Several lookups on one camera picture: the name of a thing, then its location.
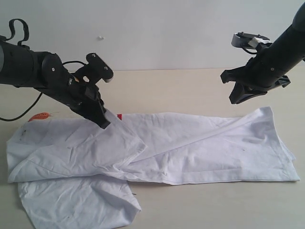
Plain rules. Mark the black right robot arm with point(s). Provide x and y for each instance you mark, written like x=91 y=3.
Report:
x=293 y=39

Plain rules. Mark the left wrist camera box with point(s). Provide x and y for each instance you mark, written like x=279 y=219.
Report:
x=96 y=69

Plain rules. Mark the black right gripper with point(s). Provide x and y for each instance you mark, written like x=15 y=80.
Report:
x=267 y=70

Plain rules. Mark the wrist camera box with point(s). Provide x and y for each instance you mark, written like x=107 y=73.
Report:
x=96 y=69
x=250 y=43

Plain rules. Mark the orange neck label tag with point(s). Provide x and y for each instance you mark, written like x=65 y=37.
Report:
x=42 y=116

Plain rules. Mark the white t-shirt red lettering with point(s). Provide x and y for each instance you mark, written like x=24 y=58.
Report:
x=72 y=174

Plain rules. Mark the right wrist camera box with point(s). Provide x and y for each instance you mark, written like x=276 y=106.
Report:
x=250 y=43

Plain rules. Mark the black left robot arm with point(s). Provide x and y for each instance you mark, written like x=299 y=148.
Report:
x=21 y=67

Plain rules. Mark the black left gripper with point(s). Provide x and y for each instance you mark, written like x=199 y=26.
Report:
x=78 y=91

